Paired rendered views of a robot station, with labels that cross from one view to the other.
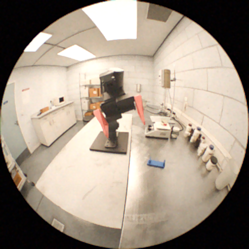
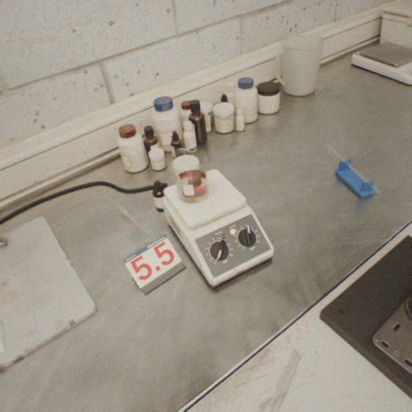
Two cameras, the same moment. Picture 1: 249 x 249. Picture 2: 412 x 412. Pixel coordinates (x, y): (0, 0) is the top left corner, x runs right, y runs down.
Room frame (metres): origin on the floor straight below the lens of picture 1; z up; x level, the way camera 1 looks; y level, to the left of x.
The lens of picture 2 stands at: (0.91, 0.09, 1.42)
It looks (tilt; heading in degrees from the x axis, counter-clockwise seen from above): 42 degrees down; 232
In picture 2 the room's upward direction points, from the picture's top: 7 degrees counter-clockwise
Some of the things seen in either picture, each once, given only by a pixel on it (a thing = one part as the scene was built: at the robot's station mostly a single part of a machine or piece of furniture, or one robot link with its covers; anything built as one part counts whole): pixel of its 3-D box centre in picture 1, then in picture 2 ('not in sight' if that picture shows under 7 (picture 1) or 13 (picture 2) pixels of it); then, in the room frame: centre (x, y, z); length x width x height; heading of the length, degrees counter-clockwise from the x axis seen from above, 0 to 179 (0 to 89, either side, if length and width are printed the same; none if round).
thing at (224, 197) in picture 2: (162, 125); (203, 196); (0.61, -0.31, 0.98); 0.12 x 0.12 x 0.01; 76
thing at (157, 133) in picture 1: (158, 130); (212, 221); (0.61, -0.28, 0.94); 0.22 x 0.13 x 0.08; 76
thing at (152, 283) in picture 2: not in sight; (154, 263); (0.75, -0.30, 0.92); 0.09 x 0.06 x 0.04; 176
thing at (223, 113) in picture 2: (201, 148); (224, 118); (0.32, -0.56, 0.93); 0.06 x 0.06 x 0.07
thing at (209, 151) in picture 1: (208, 152); (245, 99); (0.23, -0.55, 0.96); 0.06 x 0.06 x 0.11
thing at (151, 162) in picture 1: (156, 162); (355, 176); (0.30, -0.17, 0.92); 0.10 x 0.03 x 0.04; 67
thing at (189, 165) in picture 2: (164, 120); (190, 177); (0.62, -0.33, 1.03); 0.07 x 0.06 x 0.08; 81
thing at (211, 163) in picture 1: (211, 163); (267, 97); (0.15, -0.54, 0.94); 0.07 x 0.07 x 0.07
